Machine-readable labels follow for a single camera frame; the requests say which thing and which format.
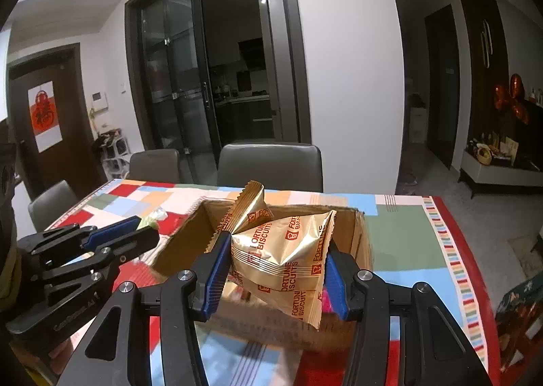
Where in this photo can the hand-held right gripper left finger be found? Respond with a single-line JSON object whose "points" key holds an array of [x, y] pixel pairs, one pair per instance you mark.
{"points": [[216, 280]]}

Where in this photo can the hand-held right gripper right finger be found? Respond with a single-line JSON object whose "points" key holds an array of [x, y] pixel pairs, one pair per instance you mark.
{"points": [[337, 284]]}

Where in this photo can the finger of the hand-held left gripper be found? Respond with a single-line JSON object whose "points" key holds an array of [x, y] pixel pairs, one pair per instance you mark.
{"points": [[127, 247], [112, 231]]}

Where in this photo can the light green candy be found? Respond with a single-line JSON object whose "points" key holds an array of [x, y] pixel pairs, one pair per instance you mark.
{"points": [[156, 218]]}

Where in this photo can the brown cardboard box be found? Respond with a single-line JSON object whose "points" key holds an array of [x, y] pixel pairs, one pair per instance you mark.
{"points": [[178, 246]]}

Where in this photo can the gold biscuit packet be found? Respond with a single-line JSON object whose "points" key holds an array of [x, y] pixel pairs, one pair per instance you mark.
{"points": [[280, 259], [250, 203]]}

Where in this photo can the pink snack packet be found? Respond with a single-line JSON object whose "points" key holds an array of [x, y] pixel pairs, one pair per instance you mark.
{"points": [[326, 301]]}

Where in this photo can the grey dining chair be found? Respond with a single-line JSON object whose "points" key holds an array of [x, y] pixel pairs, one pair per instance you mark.
{"points": [[155, 165], [53, 206], [271, 165]]}

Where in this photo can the white shoe rack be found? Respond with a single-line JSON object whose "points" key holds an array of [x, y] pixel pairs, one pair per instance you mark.
{"points": [[113, 155]]}

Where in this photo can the colourful patchwork tablecloth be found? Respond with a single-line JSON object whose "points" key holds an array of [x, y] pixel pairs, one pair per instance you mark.
{"points": [[403, 242]]}

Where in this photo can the brown entrance door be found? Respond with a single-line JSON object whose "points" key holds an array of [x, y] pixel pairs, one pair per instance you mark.
{"points": [[72, 123]]}

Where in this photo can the red white door poster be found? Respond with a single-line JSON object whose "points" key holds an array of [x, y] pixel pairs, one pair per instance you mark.
{"points": [[46, 116]]}

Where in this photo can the dark glass sliding door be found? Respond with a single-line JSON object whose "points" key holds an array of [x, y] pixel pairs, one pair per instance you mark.
{"points": [[178, 72]]}

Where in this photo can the green floral cushion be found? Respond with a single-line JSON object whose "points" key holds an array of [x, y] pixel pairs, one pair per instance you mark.
{"points": [[521, 301]]}

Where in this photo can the white low cabinet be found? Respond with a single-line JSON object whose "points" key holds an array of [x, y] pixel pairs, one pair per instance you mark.
{"points": [[500, 176]]}

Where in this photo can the small round basket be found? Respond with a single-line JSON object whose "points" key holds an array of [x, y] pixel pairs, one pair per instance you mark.
{"points": [[485, 155]]}

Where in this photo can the dark interior door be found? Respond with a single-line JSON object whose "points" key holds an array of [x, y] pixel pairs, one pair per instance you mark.
{"points": [[443, 89]]}

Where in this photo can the kitchen range hood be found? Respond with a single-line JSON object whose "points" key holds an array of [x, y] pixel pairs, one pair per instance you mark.
{"points": [[251, 55]]}

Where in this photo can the red foil balloon decoration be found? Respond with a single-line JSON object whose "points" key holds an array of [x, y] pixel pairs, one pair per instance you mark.
{"points": [[513, 97]]}

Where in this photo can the dark wooden wardrobe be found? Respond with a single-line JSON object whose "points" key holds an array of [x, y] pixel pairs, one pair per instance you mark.
{"points": [[483, 63]]}

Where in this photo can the white wall intercom panel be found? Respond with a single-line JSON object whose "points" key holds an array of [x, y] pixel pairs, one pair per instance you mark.
{"points": [[99, 100]]}

